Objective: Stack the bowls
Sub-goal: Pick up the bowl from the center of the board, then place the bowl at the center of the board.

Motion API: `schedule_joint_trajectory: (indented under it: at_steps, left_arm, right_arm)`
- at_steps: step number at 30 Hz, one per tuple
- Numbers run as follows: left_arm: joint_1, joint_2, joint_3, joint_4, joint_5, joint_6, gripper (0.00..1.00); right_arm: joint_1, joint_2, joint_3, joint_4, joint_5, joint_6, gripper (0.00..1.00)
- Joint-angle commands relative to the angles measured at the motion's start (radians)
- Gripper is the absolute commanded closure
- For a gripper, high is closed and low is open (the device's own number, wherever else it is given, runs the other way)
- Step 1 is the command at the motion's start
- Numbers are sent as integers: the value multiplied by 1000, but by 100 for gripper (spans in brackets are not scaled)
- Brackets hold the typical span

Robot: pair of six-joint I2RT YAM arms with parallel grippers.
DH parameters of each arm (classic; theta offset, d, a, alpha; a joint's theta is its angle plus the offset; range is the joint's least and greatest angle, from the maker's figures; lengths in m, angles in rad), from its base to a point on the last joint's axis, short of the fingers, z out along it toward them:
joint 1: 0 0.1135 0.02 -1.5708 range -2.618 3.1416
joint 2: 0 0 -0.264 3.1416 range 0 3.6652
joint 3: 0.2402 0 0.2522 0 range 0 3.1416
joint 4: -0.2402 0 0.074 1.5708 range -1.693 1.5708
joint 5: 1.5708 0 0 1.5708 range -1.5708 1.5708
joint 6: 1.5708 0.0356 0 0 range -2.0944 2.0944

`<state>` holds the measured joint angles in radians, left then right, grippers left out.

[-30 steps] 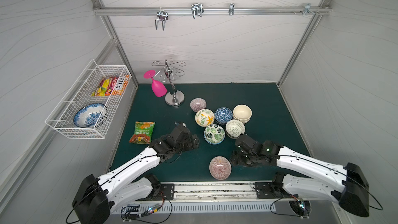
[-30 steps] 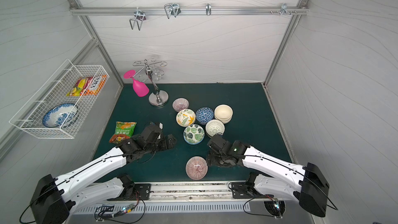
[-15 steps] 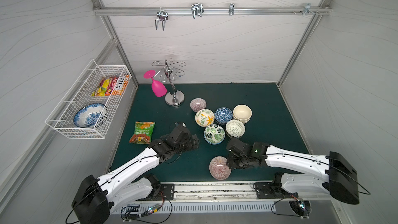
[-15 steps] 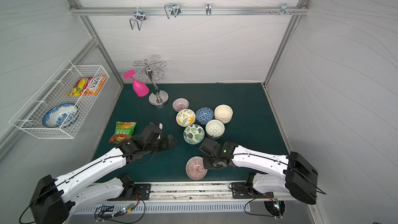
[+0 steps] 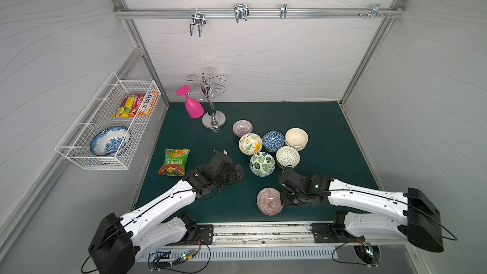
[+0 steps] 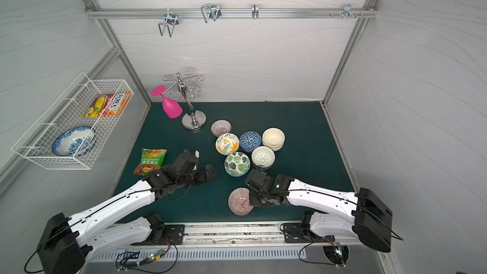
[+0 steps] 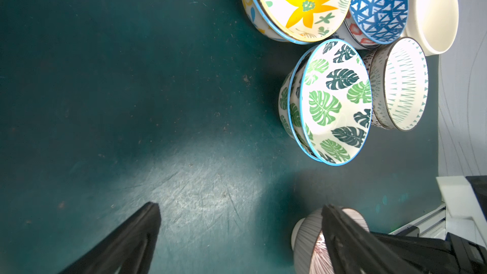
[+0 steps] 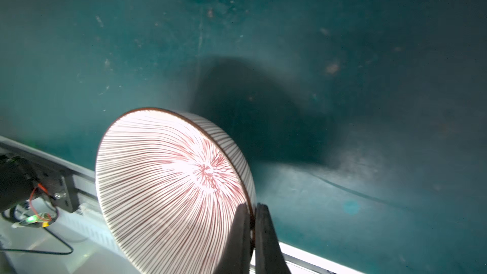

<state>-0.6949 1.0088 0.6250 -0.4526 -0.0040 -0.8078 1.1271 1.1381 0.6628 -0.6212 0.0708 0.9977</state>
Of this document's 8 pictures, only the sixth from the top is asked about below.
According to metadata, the pink striped bowl front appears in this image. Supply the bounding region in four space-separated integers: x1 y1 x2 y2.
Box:
228 188 254 216

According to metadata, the single metal hook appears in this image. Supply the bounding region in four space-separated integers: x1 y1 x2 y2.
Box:
251 4 259 20

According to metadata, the yellow leaf pattern bowl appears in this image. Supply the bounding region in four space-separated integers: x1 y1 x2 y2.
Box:
215 133 240 156

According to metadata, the red lattice pattern bowl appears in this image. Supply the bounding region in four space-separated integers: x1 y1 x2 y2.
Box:
254 164 273 171

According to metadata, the green lattice pattern bowl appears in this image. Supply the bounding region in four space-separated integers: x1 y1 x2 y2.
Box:
251 146 275 167

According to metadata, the green leaf bowl front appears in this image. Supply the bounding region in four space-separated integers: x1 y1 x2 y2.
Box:
224 152 251 174

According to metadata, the pink plastic wine glass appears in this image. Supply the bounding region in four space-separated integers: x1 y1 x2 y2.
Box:
151 86 183 119

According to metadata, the colourful snack packet in basket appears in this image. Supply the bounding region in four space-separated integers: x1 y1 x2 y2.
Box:
81 91 131 118

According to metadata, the double metal hook left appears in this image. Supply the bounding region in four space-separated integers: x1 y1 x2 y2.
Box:
158 10 179 38

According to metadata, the green table mat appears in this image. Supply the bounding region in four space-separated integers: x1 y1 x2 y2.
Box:
116 101 353 223

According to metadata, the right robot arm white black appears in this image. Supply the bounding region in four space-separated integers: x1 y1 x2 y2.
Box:
246 169 400 253

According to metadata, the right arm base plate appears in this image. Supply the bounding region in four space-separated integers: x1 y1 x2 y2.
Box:
279 223 336 244

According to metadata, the left black cable bundle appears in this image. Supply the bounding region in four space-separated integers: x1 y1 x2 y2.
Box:
115 235 180 273

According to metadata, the green leaf bowl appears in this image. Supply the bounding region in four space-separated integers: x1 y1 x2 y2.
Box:
224 152 251 174
227 172 247 178

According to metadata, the cream bowl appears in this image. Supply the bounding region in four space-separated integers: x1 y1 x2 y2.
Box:
262 128 285 147
268 144 284 152

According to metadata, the double metal hook middle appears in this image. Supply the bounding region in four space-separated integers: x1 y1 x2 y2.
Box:
200 4 222 23

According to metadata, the green snack packet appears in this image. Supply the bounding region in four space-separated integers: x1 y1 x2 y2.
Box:
134 148 167 176

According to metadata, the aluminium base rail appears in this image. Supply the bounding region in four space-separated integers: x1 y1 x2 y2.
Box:
75 219 390 251

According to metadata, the blue floral bowl in basket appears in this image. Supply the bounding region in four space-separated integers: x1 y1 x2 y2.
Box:
51 126 96 157

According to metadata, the chrome glass holder stand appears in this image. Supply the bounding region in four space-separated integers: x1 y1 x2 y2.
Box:
162 72 207 131

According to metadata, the aluminium top rail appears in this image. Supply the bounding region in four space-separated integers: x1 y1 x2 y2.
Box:
86 2 379 20

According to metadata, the white wire wall basket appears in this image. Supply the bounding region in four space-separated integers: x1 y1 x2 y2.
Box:
11 73 134 170

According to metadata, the blue triangle pattern bowl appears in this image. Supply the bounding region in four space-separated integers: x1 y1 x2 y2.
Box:
239 131 262 152

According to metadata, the right black cable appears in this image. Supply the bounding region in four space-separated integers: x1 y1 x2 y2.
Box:
278 218 347 267

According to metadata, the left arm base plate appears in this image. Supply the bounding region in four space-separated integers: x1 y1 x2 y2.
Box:
147 225 185 246

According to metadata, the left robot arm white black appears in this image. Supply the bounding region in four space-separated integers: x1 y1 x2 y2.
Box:
34 150 217 273

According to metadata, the double metal hook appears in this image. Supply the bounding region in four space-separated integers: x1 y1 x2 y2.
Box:
158 10 179 38
200 4 222 23

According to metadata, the pink striped bowl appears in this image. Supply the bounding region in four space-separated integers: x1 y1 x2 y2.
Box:
228 188 254 216
211 119 232 137

